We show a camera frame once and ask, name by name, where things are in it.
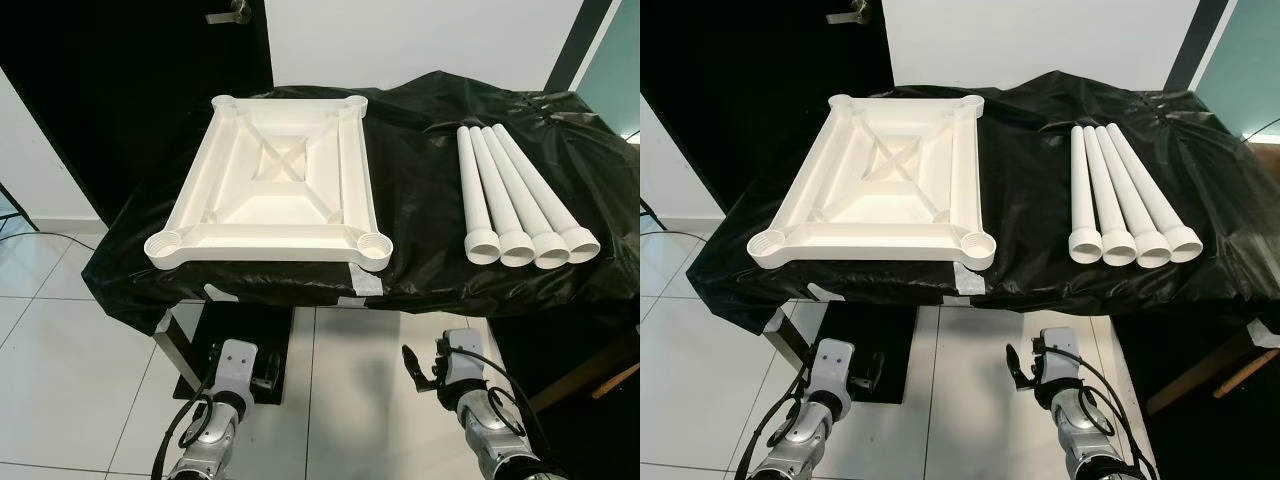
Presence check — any teal glass panel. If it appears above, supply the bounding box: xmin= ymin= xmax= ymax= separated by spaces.
xmin=1195 ymin=0 xmax=1280 ymax=146
xmin=580 ymin=0 xmax=640 ymax=136

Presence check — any black plastic cover sheet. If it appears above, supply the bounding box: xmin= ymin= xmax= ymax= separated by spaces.
xmin=688 ymin=70 xmax=1280 ymax=336
xmin=82 ymin=70 xmax=640 ymax=336

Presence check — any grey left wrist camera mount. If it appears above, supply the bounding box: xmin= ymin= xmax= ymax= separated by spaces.
xmin=812 ymin=338 xmax=859 ymax=396
xmin=212 ymin=338 xmax=259 ymax=396

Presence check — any brown wooden stick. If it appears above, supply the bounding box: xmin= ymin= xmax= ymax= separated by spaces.
xmin=590 ymin=360 xmax=640 ymax=399
xmin=1212 ymin=348 xmax=1280 ymax=399

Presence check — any black wall column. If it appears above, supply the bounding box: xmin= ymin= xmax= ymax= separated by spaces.
xmin=1165 ymin=0 xmax=1229 ymax=93
xmin=545 ymin=0 xmax=614 ymax=93

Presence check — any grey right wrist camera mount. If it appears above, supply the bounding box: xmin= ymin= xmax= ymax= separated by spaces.
xmin=1040 ymin=328 xmax=1081 ymax=386
xmin=442 ymin=330 xmax=486 ymax=386

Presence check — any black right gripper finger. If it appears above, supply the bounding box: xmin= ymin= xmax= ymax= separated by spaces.
xmin=1006 ymin=343 xmax=1041 ymax=395
xmin=402 ymin=344 xmax=437 ymax=395

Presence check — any black door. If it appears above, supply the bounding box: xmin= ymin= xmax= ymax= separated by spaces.
xmin=0 ymin=0 xmax=274 ymax=226
xmin=640 ymin=0 xmax=894 ymax=226

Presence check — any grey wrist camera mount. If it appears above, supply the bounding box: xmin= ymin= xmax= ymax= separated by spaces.
xmin=812 ymin=338 xmax=859 ymax=396
xmin=1040 ymin=328 xmax=1081 ymax=386
xmin=212 ymin=338 xmax=259 ymax=396
xmin=442 ymin=330 xmax=486 ymax=386

